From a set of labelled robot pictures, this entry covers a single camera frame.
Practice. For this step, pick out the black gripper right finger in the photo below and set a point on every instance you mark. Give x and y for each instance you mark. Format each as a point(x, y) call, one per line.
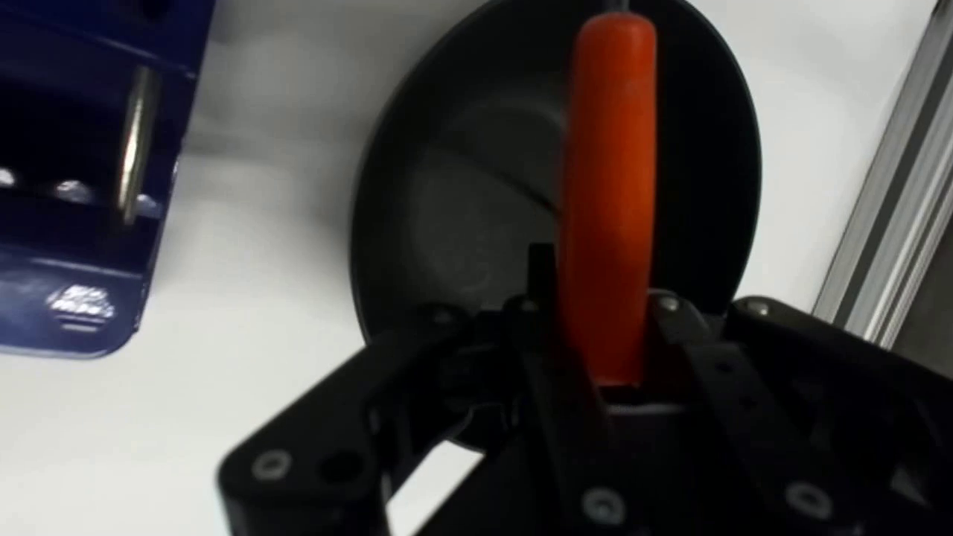
point(793, 428)

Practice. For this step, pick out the blue plastic rack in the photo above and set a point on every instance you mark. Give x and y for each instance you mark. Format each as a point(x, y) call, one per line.
point(69, 149)

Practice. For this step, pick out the aluminium frame rail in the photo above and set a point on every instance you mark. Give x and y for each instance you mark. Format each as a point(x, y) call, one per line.
point(895, 198)

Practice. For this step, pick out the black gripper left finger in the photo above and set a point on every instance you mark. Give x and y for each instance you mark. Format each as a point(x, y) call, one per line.
point(537, 437)

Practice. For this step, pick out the orange carrot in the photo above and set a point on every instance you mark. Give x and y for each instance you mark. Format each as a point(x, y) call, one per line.
point(608, 198)

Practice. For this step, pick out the black bowl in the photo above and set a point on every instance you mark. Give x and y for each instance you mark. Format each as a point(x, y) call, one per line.
point(458, 198)

